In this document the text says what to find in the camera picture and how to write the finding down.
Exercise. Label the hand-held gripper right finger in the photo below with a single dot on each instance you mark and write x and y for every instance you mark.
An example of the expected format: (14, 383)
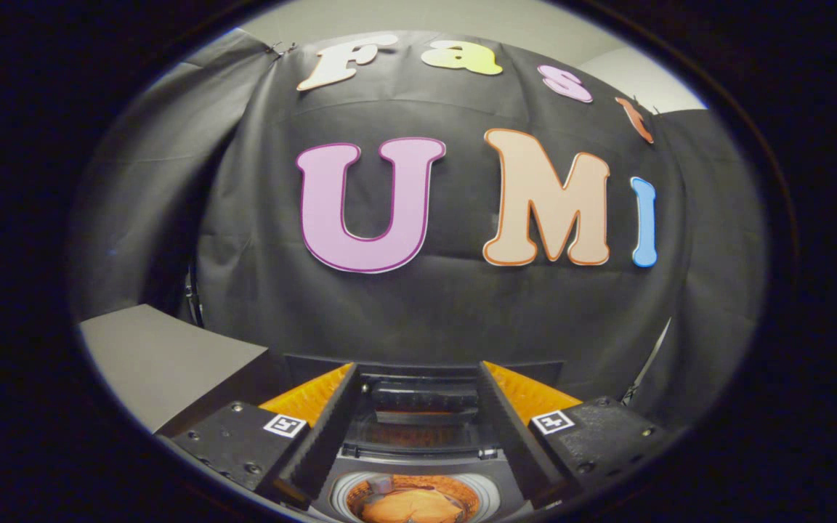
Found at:
(509, 436)

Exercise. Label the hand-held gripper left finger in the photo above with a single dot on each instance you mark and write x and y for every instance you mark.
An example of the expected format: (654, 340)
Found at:
(328, 436)

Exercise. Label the orange shirt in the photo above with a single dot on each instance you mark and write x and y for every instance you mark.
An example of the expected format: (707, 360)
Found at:
(411, 506)

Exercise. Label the black backdrop cloth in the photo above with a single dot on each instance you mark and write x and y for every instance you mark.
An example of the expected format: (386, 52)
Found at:
(426, 312)

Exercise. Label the grey cabinet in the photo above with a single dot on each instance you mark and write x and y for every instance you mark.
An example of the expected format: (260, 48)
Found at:
(157, 356)

